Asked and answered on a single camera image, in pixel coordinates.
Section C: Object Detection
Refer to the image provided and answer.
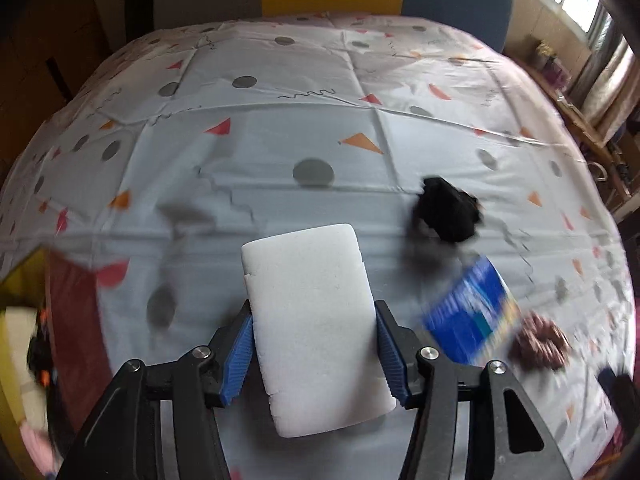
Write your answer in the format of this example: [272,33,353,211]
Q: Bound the curtain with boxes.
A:
[565,15,640,136]

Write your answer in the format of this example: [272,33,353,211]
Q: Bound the black beaded hair tie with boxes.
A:
[27,309,57,392]

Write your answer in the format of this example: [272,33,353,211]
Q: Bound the purple jar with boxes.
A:
[542,55,572,87]

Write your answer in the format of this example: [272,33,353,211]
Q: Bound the brown scrunchie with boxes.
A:
[510,311,571,373]

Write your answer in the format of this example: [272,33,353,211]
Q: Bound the black cloth bundle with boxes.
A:
[410,176,485,243]

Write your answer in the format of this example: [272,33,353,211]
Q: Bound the blue tissue packet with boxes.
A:
[422,255,521,367]

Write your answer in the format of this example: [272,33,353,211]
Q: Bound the yellow tray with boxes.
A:
[0,247,112,480]

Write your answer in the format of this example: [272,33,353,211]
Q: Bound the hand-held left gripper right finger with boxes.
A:
[374,300,573,480]

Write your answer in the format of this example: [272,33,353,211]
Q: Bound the white sponge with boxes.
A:
[241,223,397,440]

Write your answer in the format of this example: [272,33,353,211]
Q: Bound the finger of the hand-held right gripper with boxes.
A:
[597,367,640,428]

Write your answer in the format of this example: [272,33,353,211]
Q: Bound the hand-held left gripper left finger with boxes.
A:
[56,299,256,480]

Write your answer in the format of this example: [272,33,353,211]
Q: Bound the printed tablecloth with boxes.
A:
[0,12,636,480]

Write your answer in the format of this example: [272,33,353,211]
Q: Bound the pink yarn skein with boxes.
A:
[17,422,61,476]

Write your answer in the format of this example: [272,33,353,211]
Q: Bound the cluttered wooden shelf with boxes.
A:
[505,40,640,223]

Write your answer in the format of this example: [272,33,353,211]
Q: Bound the wooden wardrobe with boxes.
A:
[0,0,128,186]

